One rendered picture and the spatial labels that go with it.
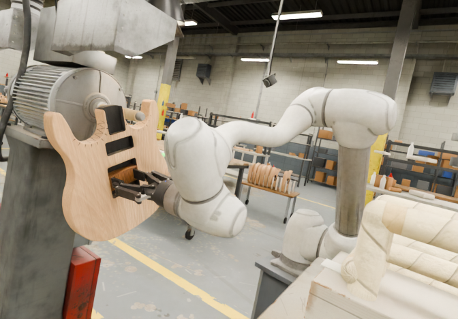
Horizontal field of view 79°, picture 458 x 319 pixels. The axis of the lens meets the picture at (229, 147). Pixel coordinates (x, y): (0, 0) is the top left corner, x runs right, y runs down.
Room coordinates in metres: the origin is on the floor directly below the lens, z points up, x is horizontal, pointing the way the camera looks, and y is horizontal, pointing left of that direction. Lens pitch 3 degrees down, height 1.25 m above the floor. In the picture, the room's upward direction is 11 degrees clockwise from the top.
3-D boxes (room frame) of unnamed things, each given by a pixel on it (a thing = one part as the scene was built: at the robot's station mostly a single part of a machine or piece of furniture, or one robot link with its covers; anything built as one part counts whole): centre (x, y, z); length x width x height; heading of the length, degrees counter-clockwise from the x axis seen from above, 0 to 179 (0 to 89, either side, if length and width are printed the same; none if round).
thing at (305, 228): (1.25, -0.42, 0.87); 0.18 x 0.16 x 0.22; 51
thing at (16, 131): (1.06, 0.67, 1.11); 0.36 x 0.24 x 0.04; 57
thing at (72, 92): (1.03, 0.61, 1.25); 0.41 x 0.27 x 0.26; 57
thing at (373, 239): (0.31, -0.18, 1.15); 0.03 x 0.03 x 0.09
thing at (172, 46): (10.74, 2.83, 2.99); 0.41 x 0.41 x 5.98; 57
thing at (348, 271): (0.35, -0.20, 1.12); 0.11 x 0.03 x 0.03; 146
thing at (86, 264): (1.20, 0.58, 0.49); 0.25 x 0.12 x 0.37; 57
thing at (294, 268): (1.27, -0.39, 0.73); 0.22 x 0.18 x 0.06; 50
